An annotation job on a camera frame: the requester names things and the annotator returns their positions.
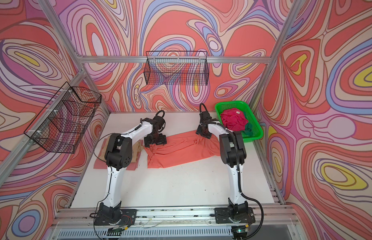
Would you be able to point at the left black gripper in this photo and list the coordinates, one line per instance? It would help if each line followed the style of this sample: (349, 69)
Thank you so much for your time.
(163, 141)

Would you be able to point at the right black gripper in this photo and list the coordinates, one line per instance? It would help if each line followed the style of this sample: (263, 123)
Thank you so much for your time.
(200, 131)

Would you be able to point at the coral orange t shirt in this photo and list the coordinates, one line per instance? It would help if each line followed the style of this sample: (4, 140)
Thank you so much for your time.
(182, 149)

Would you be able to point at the green plastic basket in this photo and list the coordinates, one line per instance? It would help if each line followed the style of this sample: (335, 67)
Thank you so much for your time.
(244, 107)

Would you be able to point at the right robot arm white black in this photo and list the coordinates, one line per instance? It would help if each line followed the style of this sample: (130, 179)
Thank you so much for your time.
(233, 154)

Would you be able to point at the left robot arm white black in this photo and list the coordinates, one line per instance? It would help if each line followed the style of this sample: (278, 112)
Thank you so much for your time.
(118, 156)

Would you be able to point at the magenta t shirt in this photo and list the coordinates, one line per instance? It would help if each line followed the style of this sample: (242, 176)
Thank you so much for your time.
(234, 119)

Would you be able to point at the dark green t shirt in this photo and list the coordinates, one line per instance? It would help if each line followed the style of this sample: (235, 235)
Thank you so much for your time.
(247, 130)

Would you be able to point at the folded pink t shirt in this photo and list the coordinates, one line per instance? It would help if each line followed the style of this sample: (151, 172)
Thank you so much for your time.
(99, 164)

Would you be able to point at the aluminium frame right post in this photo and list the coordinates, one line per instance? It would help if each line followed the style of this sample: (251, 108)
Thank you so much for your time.
(288, 24)

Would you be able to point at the aluminium frame post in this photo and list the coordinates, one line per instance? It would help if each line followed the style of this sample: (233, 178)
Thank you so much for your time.
(288, 24)
(53, 18)

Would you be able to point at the black wire basket back wall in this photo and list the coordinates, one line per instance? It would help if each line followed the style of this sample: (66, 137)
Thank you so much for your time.
(169, 72)

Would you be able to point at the black wire basket wall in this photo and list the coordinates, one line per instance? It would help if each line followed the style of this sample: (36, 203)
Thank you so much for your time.
(169, 72)
(60, 128)

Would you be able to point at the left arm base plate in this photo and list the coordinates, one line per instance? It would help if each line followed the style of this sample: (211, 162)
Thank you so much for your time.
(126, 216)

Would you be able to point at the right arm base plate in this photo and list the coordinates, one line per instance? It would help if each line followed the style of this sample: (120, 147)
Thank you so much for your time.
(222, 216)

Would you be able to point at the black wire basket left wall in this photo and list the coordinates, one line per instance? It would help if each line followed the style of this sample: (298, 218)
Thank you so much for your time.
(60, 128)

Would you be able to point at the white vented cable duct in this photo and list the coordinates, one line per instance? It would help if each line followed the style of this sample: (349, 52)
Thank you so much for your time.
(143, 233)

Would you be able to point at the aluminium front rail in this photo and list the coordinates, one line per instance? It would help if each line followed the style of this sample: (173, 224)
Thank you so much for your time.
(183, 216)

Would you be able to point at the aluminium frame horizontal back bar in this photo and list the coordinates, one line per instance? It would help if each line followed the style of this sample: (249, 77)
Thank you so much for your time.
(141, 59)

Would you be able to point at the aluminium frame left post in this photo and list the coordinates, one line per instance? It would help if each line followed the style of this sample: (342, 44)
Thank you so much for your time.
(53, 18)

